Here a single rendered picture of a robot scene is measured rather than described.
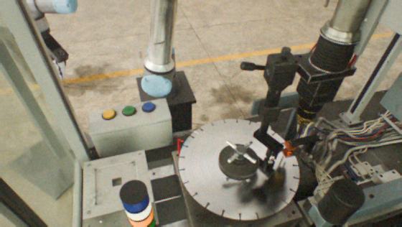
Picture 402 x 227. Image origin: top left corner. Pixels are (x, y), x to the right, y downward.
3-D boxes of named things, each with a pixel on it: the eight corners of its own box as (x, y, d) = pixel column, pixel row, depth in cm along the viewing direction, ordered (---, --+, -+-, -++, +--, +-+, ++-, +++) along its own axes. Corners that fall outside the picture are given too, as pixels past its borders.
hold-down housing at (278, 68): (259, 126, 65) (277, 55, 50) (253, 113, 68) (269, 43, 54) (280, 124, 65) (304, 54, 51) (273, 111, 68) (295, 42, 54)
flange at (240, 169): (244, 140, 77) (245, 135, 75) (266, 169, 70) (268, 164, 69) (211, 154, 74) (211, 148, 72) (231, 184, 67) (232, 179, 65)
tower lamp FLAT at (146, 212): (127, 224, 45) (124, 216, 42) (125, 200, 48) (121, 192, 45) (153, 217, 45) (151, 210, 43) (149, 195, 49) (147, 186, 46)
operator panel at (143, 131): (100, 160, 96) (88, 133, 85) (99, 138, 103) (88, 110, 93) (174, 144, 102) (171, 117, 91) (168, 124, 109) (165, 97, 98)
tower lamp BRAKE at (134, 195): (123, 216, 42) (120, 207, 40) (121, 192, 45) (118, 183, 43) (151, 209, 43) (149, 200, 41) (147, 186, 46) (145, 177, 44)
